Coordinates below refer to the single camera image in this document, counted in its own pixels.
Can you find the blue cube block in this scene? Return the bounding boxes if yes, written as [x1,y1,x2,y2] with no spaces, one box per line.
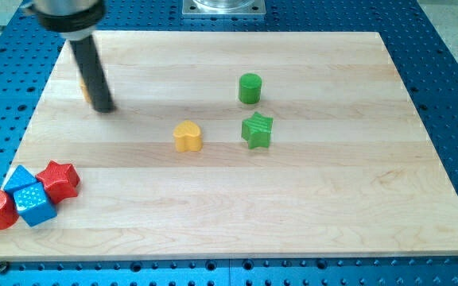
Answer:
[14,182,57,227]

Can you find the red star block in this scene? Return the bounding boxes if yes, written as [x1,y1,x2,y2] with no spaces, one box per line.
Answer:
[35,160,80,204]

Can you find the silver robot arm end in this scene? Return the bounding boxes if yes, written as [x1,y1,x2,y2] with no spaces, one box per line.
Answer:
[20,0,106,41]

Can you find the yellow heart block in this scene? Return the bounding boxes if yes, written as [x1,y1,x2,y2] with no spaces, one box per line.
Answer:
[173,120,203,153]

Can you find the blue triangular block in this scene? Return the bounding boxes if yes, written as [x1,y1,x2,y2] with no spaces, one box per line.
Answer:
[3,165,37,194]

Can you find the green star block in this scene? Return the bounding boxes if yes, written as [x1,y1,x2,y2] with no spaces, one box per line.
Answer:
[241,112,274,149]

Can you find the green cylinder block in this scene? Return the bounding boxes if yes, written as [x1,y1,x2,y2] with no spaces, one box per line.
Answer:
[239,73,262,104]

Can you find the light wooden board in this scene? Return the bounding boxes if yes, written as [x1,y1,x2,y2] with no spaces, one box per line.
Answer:
[0,31,458,261]

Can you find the yellow hexagon block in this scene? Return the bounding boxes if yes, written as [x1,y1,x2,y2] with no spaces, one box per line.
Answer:
[80,79,91,103]

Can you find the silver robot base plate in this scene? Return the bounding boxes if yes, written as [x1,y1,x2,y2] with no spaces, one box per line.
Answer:
[182,0,266,16]

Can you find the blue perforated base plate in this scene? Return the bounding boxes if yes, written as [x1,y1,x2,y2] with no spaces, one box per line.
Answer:
[0,0,458,285]

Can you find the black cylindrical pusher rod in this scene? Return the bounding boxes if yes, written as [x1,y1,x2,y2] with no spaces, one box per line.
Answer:
[69,35,115,113]

